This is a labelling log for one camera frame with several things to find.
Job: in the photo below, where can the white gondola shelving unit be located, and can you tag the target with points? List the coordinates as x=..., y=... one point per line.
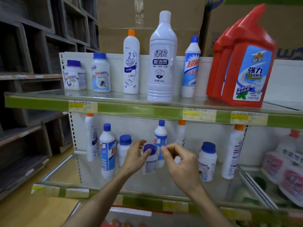
x=284, y=80

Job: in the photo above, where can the plain cardboard box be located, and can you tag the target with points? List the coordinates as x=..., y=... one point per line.
x=113, y=21

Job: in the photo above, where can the green-edged glass shelf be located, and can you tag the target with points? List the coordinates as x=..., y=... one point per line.
x=142, y=111

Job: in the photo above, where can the green-edged metal shelf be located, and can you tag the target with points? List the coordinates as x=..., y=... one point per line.
x=82, y=172
x=165, y=219
x=288, y=121

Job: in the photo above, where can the person's left forearm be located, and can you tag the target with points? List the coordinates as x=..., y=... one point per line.
x=99, y=205

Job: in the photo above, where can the cardboard box with green stripe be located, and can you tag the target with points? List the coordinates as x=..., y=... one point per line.
x=288, y=33

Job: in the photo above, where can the person's right hand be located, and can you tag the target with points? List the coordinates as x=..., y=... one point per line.
x=184, y=170

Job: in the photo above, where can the person's left hand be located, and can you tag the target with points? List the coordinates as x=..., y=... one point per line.
x=133, y=160

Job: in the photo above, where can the white bottles with pink labels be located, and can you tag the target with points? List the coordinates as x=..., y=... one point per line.
x=274, y=163

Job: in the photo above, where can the white bottles with white caps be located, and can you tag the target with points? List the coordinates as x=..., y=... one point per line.
x=162, y=68

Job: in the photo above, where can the dark wooden cubby shelving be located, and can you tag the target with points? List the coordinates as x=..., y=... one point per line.
x=42, y=28

